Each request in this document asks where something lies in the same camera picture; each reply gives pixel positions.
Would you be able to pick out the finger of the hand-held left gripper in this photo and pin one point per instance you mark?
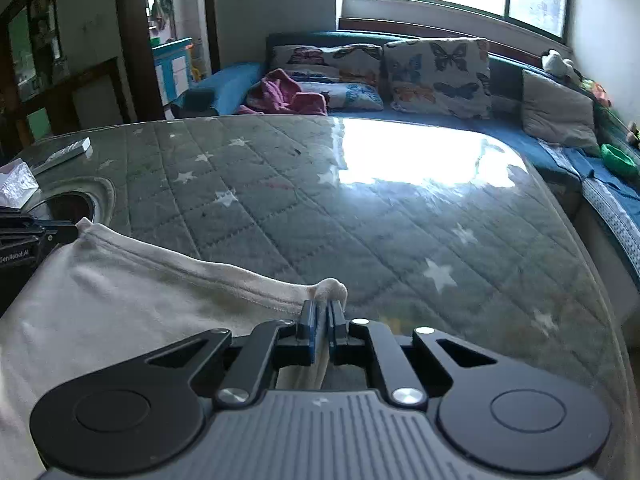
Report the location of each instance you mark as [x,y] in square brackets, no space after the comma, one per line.
[50,236]

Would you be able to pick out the patterned blue white blanket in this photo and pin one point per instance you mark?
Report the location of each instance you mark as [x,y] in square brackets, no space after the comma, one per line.
[612,210]

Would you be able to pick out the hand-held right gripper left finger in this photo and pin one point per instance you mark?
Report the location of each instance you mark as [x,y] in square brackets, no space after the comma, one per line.
[309,332]

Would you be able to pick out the white plush toy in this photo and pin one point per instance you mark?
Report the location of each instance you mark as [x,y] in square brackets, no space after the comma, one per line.
[557,62]

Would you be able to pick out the colourful toy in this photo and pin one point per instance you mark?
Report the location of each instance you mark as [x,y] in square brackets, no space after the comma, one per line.
[597,92]

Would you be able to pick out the dark wooden shelf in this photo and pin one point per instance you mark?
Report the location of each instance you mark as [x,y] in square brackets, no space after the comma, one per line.
[40,60]

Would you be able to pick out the grey remote control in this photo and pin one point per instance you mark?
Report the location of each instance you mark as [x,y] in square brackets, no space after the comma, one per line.
[62,155]

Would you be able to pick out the small plush toys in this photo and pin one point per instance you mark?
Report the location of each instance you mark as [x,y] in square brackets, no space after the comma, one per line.
[634,134]

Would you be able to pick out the green plastic bowl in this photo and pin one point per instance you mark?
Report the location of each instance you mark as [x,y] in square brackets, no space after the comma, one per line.
[619,160]

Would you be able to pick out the magenta cloth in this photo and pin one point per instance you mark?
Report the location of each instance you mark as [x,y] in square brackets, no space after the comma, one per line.
[285,95]

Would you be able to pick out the dark wooden door frame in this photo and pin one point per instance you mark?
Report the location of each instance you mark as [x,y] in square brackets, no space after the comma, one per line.
[135,35]

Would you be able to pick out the blue sofa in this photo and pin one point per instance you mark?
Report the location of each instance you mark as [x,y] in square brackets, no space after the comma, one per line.
[505,72]

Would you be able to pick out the cream white garment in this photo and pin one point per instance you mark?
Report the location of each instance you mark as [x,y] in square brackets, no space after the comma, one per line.
[125,290]

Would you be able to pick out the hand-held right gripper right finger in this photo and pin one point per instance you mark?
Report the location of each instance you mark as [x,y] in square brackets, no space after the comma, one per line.
[334,332]

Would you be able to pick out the grey pillow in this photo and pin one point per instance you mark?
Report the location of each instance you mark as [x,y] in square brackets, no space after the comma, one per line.
[555,112]

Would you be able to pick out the white tissue packet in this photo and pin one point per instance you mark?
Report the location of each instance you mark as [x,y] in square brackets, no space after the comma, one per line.
[15,185]

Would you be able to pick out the blue and white cabinet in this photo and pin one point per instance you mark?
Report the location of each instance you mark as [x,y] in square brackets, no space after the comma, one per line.
[172,67]

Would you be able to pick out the blue butterfly print pillow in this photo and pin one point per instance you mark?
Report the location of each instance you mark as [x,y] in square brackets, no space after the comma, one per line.
[350,95]

